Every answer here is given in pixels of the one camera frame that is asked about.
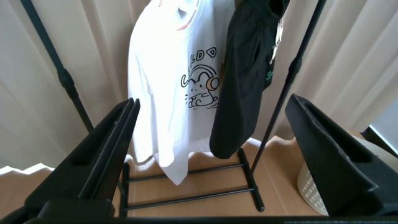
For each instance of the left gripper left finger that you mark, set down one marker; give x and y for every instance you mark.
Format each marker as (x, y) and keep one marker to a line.
(93, 174)

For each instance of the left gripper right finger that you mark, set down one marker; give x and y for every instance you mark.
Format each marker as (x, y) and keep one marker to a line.
(351, 186)

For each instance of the white printed t-shirt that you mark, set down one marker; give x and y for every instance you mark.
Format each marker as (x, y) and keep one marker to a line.
(161, 93)

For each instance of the black garment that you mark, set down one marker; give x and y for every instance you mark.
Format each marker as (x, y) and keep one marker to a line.
(242, 93)

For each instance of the white laundry basket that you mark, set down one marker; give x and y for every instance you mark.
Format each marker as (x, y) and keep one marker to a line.
(311, 189)

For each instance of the black clothes rack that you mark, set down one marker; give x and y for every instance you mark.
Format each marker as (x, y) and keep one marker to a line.
(65, 77)

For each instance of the beige curtain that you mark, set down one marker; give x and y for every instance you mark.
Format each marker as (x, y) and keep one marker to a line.
(342, 62)

